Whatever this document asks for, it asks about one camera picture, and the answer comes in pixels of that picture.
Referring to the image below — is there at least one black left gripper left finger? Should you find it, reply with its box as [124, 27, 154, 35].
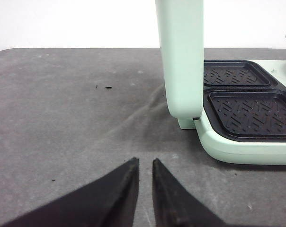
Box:
[4, 158, 139, 227]

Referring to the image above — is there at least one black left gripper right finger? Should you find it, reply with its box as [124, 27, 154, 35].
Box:
[152, 158, 227, 227]

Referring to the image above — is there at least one mint green sandwich maker lid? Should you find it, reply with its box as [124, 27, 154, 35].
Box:
[155, 0, 204, 129]

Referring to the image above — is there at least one mint green breakfast maker base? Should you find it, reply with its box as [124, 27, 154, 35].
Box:
[194, 60, 286, 165]

